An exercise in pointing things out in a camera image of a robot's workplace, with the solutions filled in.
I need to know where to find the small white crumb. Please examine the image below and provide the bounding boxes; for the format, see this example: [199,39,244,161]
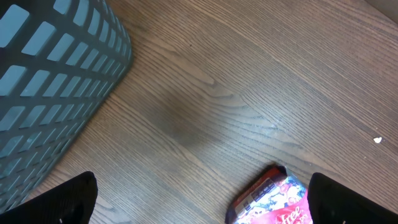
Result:
[373,137,382,144]

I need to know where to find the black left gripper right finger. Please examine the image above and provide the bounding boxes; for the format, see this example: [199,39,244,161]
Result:
[307,172,397,224]

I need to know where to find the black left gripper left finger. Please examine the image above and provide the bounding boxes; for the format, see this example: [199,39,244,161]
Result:
[1,171,98,224]

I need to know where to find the grey plastic mesh basket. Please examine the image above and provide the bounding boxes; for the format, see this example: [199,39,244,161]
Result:
[1,0,134,212]

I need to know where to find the pink purple sanitary pad pack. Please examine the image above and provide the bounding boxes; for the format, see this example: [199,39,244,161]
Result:
[225,164,313,224]

